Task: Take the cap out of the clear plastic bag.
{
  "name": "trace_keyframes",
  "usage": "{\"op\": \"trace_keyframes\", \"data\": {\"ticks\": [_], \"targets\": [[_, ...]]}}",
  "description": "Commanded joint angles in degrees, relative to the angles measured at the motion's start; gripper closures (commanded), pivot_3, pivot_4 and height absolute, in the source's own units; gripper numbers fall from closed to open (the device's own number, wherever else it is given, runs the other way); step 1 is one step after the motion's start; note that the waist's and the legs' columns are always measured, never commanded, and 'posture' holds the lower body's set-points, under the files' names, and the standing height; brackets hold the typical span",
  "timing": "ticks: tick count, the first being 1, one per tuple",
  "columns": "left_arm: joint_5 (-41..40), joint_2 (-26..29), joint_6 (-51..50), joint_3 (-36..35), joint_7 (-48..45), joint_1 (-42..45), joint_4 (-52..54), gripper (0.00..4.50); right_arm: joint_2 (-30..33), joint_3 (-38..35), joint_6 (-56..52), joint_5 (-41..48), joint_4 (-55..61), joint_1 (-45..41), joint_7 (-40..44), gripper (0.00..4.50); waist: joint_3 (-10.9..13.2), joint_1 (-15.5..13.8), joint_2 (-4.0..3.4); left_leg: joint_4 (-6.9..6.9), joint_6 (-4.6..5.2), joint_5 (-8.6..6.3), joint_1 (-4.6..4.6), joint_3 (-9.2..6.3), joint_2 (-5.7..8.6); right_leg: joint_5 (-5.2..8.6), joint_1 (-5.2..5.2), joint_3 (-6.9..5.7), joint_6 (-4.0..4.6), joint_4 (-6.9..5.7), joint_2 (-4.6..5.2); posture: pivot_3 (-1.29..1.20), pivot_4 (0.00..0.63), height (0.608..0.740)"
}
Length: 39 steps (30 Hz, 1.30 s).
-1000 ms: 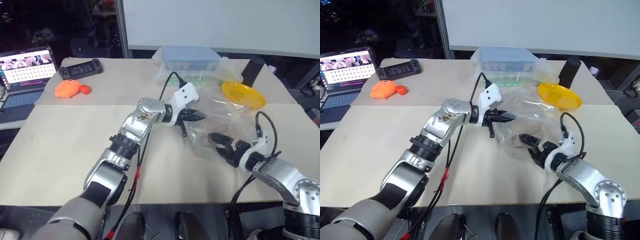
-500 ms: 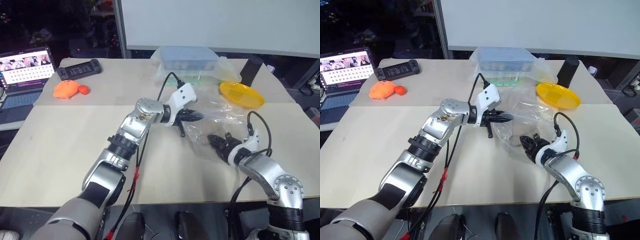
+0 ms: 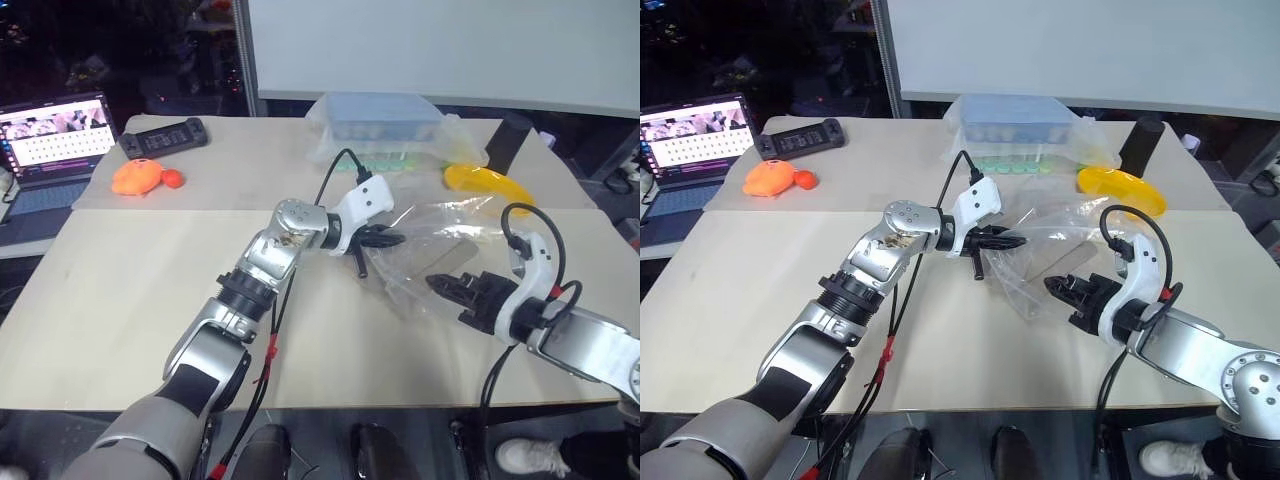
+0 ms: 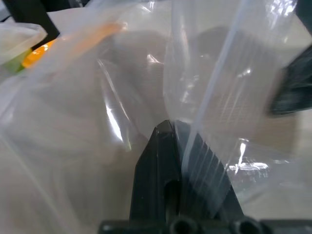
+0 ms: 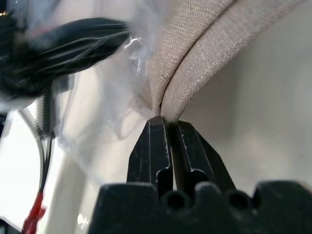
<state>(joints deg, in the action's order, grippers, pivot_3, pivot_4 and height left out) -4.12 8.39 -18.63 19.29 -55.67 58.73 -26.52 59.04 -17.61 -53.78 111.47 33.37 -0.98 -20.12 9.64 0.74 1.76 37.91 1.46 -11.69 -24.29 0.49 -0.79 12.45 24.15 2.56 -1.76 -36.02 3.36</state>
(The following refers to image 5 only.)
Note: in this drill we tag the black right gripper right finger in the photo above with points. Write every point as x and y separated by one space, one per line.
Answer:
189 156

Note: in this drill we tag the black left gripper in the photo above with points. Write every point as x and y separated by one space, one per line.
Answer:
22 73

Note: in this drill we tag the beige fabric cap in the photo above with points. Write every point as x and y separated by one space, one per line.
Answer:
195 53

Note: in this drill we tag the clear plastic bag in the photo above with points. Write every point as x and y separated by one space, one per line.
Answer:
109 102

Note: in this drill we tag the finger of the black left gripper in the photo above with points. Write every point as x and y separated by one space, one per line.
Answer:
92 28

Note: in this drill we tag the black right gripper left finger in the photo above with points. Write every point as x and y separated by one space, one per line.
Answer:
150 156

